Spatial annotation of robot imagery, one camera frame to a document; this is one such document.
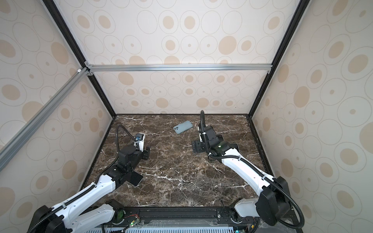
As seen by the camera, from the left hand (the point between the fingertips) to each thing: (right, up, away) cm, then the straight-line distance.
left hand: (149, 140), depth 80 cm
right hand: (+28, -1, +3) cm, 28 cm away
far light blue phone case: (+17, +8, +34) cm, 38 cm away
